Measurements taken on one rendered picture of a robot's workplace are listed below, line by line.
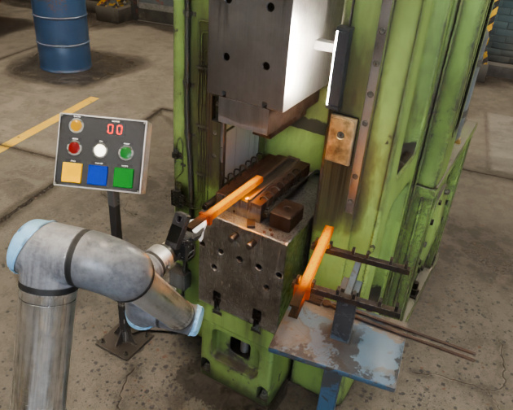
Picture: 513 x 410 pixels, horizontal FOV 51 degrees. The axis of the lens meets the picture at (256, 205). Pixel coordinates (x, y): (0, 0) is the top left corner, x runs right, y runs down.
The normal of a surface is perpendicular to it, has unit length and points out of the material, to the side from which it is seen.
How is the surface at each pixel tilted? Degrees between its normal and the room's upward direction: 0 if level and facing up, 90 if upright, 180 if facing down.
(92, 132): 60
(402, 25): 90
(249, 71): 90
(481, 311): 0
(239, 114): 90
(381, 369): 0
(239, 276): 90
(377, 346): 0
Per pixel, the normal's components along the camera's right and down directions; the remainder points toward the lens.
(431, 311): 0.07, -0.85
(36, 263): -0.22, 0.15
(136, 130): -0.04, 0.02
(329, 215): -0.50, 0.43
